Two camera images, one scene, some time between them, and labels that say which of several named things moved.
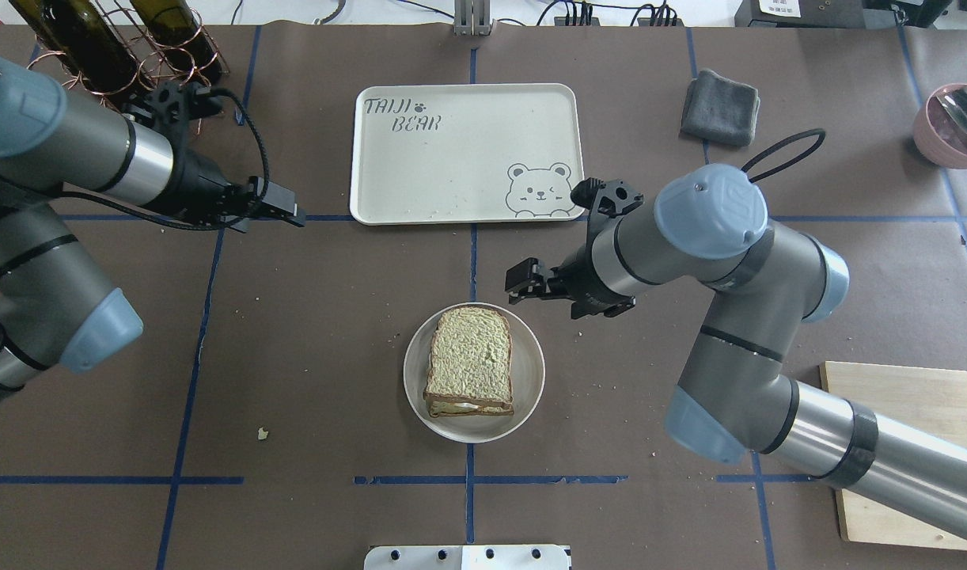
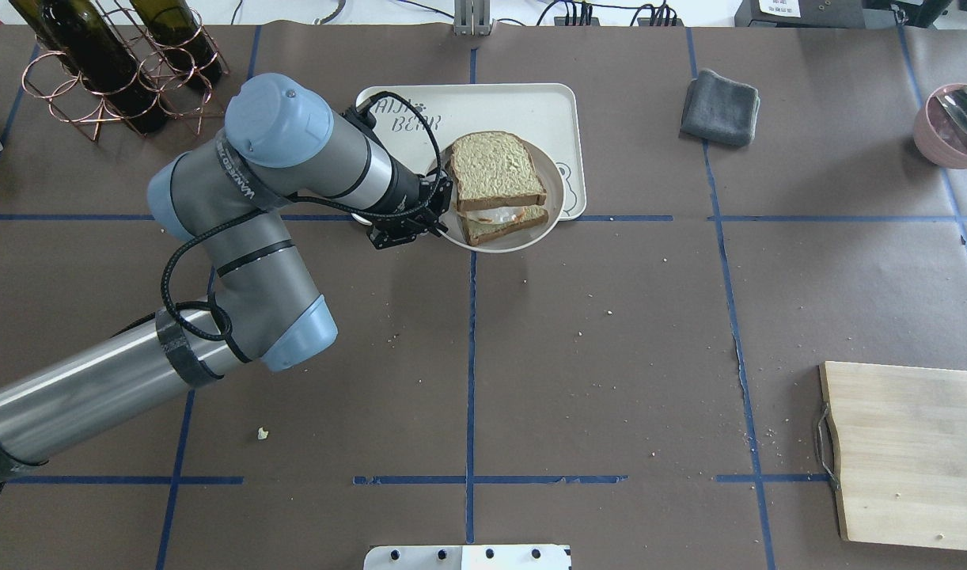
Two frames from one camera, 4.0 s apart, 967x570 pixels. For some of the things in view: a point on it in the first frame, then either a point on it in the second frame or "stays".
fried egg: (441, 407) -> (506, 214)
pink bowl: (941, 138) stays
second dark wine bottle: (180, 39) stays
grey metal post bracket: (472, 17) stays
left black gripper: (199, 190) -> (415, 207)
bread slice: (493, 408) -> (477, 234)
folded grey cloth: (718, 109) stays
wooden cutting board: (952, 404) stays
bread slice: (471, 357) -> (493, 170)
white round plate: (528, 378) -> (552, 180)
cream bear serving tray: (472, 153) stays
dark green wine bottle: (77, 35) stays
